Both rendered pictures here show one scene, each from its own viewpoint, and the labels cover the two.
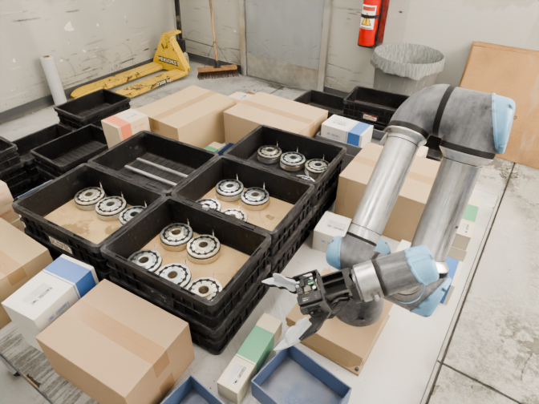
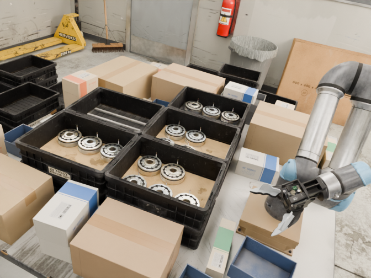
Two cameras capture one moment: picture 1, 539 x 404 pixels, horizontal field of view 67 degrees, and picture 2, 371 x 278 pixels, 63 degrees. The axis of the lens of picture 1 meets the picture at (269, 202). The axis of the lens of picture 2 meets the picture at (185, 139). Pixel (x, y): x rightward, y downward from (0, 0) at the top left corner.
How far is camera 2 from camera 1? 0.42 m
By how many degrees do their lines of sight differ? 12
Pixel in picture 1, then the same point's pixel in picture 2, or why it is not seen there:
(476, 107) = not seen: outside the picture
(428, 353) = (328, 238)
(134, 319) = (143, 225)
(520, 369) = (349, 251)
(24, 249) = (31, 177)
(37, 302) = (63, 217)
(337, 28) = (201, 22)
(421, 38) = (260, 33)
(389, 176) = (325, 119)
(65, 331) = (92, 237)
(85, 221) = (70, 155)
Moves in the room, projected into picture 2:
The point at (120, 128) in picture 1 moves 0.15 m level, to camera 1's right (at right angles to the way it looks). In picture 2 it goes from (79, 85) to (107, 86)
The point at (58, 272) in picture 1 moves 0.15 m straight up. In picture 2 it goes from (71, 193) to (67, 160)
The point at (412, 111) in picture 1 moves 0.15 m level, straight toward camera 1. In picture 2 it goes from (338, 77) to (348, 95)
